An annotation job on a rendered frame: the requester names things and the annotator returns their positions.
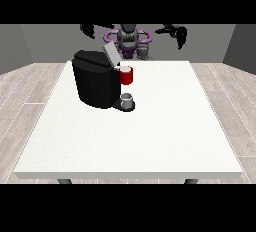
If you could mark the red pod holder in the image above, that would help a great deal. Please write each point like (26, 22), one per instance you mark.
(126, 77)

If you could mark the black coffee machine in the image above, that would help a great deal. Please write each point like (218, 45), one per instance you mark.
(95, 82)

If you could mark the pale grey machine lid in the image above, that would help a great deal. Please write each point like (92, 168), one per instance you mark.
(111, 53)

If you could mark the small grey coffee pod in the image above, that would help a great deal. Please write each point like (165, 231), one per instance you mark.
(142, 52)

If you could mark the small grey cup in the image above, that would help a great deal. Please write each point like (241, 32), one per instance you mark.
(126, 101)

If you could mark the grey robot trunk purple rings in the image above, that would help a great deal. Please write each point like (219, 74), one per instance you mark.
(127, 37)

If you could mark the dark table leg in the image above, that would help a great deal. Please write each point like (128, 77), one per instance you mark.
(191, 181)
(65, 181)

